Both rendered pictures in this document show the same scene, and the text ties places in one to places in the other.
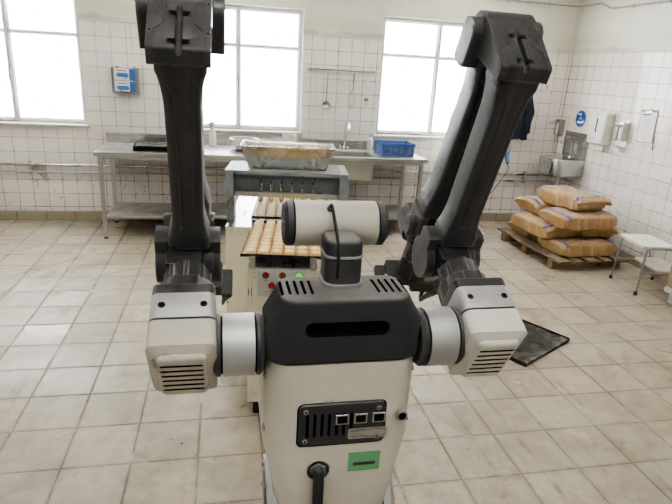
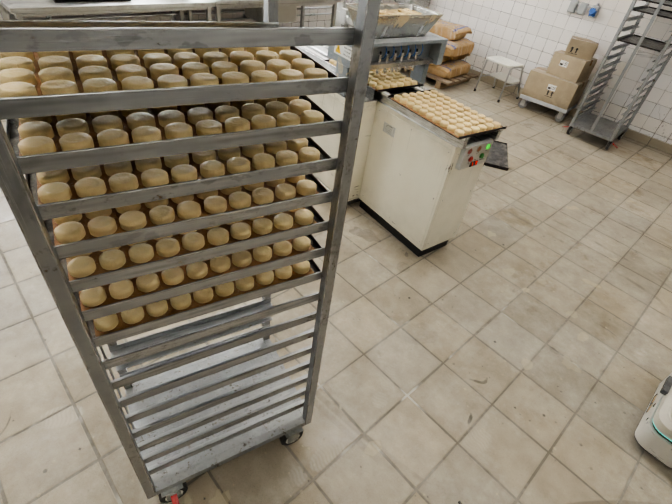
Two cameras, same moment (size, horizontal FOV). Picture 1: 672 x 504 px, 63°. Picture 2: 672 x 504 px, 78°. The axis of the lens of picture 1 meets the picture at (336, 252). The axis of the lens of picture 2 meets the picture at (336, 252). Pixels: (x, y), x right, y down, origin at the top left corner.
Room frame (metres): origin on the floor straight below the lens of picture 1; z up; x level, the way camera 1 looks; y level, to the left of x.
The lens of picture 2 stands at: (1.08, 2.15, 1.78)
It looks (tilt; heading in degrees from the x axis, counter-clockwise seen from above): 40 degrees down; 324
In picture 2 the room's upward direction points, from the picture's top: 9 degrees clockwise
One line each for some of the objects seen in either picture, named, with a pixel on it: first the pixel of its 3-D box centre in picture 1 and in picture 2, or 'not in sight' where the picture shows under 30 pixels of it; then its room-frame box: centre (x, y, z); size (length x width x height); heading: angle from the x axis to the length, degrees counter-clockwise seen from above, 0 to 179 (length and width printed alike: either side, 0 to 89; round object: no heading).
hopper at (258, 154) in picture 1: (288, 155); (393, 21); (3.35, 0.32, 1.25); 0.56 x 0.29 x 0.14; 95
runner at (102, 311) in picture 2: not in sight; (217, 276); (1.81, 1.95, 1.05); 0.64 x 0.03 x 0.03; 89
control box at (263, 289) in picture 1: (282, 282); (474, 154); (2.48, 0.25, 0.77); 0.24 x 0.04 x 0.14; 95
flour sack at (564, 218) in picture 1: (579, 217); (451, 45); (5.47, -2.45, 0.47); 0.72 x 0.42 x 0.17; 107
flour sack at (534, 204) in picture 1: (552, 204); not in sight; (6.00, -2.37, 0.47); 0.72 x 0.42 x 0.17; 102
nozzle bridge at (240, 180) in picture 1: (287, 194); (385, 62); (3.35, 0.32, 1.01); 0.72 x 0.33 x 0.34; 95
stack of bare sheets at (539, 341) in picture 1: (522, 340); (487, 151); (3.53, -1.35, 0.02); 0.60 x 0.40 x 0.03; 133
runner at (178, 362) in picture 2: not in sight; (223, 343); (1.81, 1.95, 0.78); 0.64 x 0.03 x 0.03; 89
